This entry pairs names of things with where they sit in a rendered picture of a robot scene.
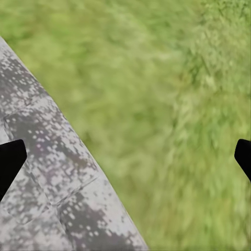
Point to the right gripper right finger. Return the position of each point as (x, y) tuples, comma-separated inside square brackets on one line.
[(243, 156)]

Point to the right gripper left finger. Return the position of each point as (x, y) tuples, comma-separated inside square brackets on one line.
[(12, 157)]

